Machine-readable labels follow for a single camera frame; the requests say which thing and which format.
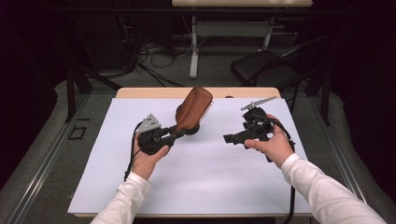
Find left hand-held gripper cable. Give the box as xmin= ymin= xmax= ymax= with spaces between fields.
xmin=123 ymin=120 xmax=144 ymax=182

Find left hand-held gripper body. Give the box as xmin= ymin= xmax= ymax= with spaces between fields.
xmin=134 ymin=114 xmax=178 ymax=156

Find black mesh pen holder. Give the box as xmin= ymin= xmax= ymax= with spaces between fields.
xmin=183 ymin=123 xmax=201 ymax=136

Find white table mat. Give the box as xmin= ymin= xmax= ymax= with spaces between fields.
xmin=67 ymin=97 xmax=312 ymax=216

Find black metal stand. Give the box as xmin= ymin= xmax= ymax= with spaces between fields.
xmin=64 ymin=18 xmax=122 ymax=123

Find hand-held gripper cable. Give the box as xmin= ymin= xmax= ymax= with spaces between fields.
xmin=251 ymin=114 xmax=297 ymax=224
xmin=123 ymin=120 xmax=144 ymax=182

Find person's right hand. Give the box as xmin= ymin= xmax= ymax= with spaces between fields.
xmin=244 ymin=113 xmax=301 ymax=169

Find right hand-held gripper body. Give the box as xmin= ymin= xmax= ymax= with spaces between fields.
xmin=240 ymin=95 xmax=278 ymax=143

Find bundle of floor cables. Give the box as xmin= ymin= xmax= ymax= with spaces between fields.
xmin=118 ymin=15 xmax=206 ymax=88

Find person's left hand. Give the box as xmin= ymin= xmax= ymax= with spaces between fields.
xmin=132 ymin=133 xmax=171 ymax=181

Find black folding chair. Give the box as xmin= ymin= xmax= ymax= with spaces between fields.
xmin=230 ymin=35 xmax=331 ymax=115

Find wooden hairbrush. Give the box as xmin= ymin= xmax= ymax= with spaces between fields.
xmin=174 ymin=86 xmax=215 ymax=134

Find white-legged desk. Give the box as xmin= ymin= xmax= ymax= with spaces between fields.
xmin=171 ymin=0 xmax=314 ymax=79

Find right hand-held gripper cable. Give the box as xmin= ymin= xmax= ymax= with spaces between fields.
xmin=251 ymin=114 xmax=297 ymax=224

